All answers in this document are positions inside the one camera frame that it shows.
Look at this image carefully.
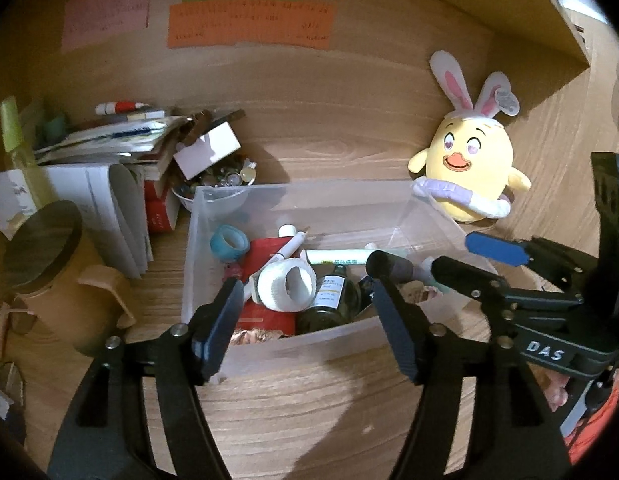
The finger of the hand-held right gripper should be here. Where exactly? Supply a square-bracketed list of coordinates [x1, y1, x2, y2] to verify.
[465, 232, 600, 291]
[432, 256, 585, 331]

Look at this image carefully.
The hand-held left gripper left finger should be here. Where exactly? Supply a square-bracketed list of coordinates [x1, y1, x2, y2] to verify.
[47, 277, 245, 480]

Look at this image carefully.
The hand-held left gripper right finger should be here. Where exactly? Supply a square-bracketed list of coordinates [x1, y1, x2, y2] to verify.
[372, 277, 573, 480]

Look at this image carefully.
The red packet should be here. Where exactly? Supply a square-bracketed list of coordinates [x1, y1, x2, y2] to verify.
[234, 237, 310, 336]

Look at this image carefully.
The purple cosmetic tube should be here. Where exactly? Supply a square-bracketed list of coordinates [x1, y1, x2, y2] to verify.
[365, 250, 430, 286]

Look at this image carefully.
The dark green glass bottle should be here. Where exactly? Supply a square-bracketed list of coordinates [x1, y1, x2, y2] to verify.
[294, 263, 363, 336]

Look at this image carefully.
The white tape roll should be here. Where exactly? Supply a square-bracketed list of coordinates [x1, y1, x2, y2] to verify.
[256, 257, 317, 312]

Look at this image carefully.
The teal tape roll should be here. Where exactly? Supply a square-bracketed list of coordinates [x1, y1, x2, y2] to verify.
[210, 225, 250, 262]

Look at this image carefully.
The pale green tube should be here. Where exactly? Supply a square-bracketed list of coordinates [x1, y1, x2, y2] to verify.
[304, 247, 410, 267]

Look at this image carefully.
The white tapered pen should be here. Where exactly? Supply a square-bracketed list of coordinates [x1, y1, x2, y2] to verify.
[242, 227, 310, 303]

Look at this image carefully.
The clear plastic bin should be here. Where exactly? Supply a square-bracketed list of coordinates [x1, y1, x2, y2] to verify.
[182, 180, 497, 378]

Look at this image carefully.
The pink squishy toy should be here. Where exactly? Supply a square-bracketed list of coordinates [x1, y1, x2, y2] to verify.
[542, 375, 570, 411]

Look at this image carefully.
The yellow chick plush toy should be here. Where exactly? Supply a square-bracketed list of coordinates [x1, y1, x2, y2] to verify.
[408, 50, 533, 223]

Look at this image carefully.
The orange cloth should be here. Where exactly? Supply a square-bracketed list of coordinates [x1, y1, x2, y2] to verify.
[567, 375, 619, 466]

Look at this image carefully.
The red cardboard box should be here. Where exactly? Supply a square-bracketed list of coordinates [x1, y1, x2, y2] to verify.
[144, 180, 180, 233]

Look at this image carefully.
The white bowl of beads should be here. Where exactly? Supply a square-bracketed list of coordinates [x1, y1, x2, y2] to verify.
[170, 157, 258, 213]

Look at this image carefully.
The brown mug with lid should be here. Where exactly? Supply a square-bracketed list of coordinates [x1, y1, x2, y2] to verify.
[2, 200, 138, 356]

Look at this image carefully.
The stack of papers and books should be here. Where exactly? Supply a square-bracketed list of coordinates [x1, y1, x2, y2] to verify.
[0, 162, 155, 280]

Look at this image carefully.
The small white cardboard box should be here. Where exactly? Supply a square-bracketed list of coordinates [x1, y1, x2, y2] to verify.
[173, 122, 242, 179]

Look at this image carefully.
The stack of booklets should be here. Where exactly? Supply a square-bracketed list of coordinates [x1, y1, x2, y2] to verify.
[34, 110, 190, 166]

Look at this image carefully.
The red white marker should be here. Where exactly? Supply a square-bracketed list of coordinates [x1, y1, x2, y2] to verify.
[94, 101, 153, 115]

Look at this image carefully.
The teal small object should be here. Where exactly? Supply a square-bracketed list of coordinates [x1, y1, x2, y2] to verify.
[42, 114, 68, 138]

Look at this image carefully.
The pale green bottle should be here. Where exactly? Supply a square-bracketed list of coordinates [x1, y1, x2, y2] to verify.
[0, 96, 53, 211]

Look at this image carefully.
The orange paper note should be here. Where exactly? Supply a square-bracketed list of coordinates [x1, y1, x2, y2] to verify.
[167, 0, 337, 51]

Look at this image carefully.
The pink paper note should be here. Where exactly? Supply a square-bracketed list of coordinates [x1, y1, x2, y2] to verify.
[61, 0, 151, 52]

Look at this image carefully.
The wooden handled tool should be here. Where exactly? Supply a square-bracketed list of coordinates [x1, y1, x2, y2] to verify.
[0, 305, 13, 361]

